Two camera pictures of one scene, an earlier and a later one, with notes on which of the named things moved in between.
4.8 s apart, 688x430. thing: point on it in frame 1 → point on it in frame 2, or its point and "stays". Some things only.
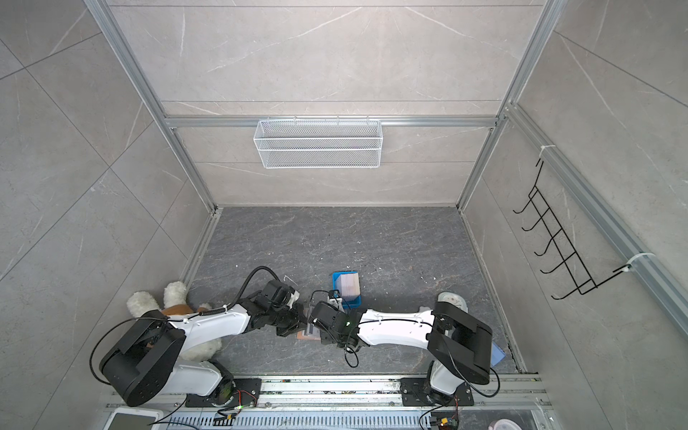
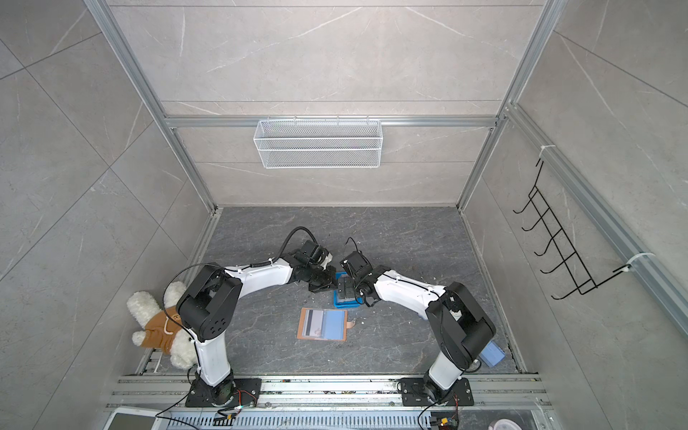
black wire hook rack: x=582 y=278 stays
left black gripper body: x=289 y=320 → x=318 y=274
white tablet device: x=135 y=418 stays
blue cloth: x=497 y=355 stays
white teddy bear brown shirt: x=176 y=303 stays
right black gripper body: x=331 y=339 → x=358 y=286
